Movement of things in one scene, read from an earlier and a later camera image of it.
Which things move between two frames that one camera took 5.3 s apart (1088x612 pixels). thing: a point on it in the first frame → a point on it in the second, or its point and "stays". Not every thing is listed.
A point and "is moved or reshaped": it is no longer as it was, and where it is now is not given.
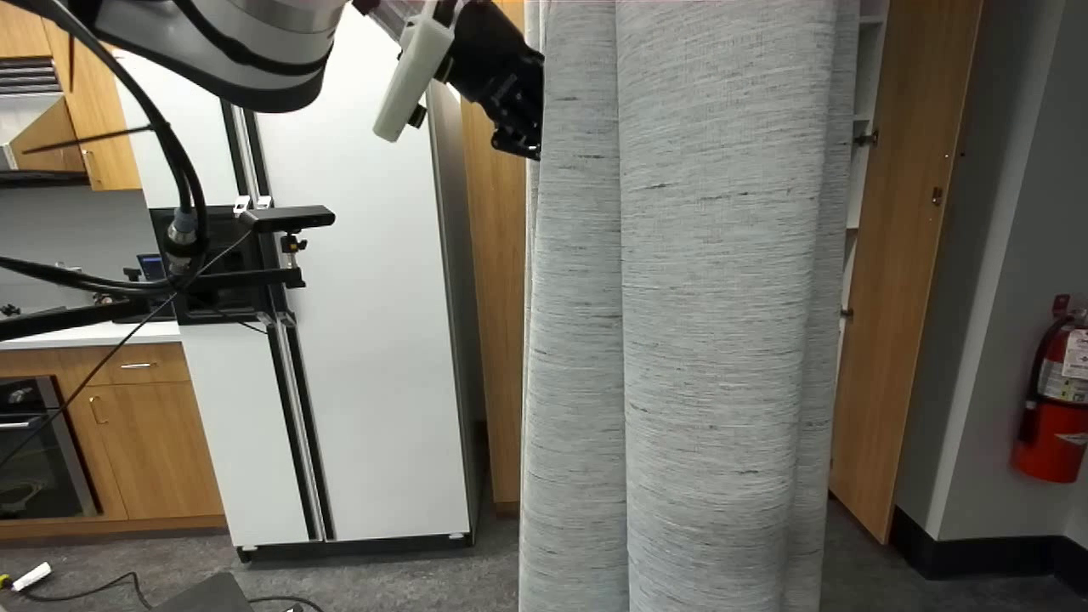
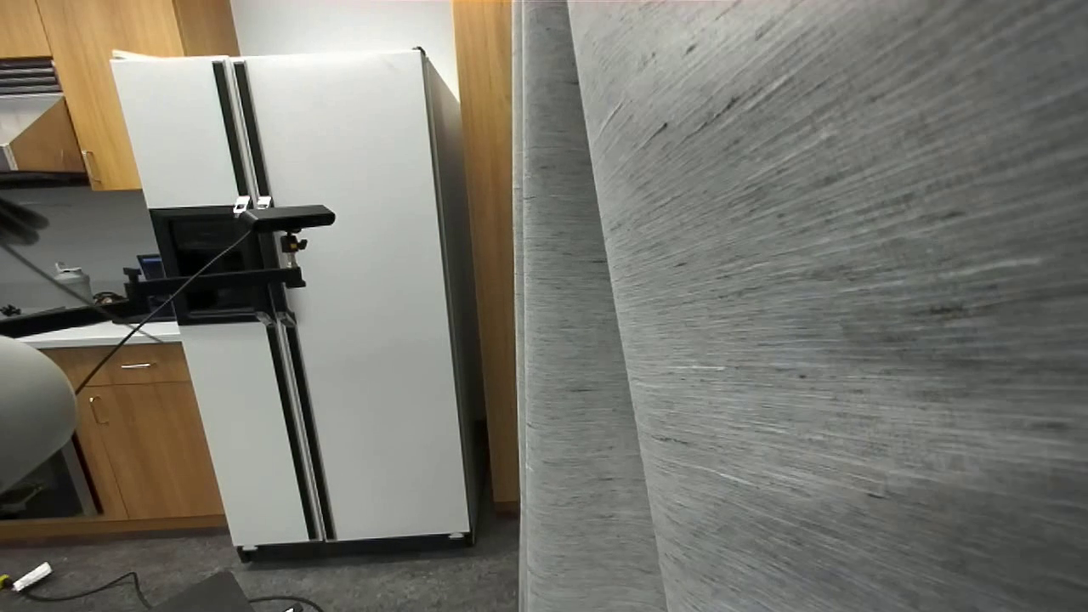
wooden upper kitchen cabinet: (88, 132) stays
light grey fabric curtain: (687, 305) is moved or reshaped
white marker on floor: (30, 575) stays
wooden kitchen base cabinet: (141, 441) stays
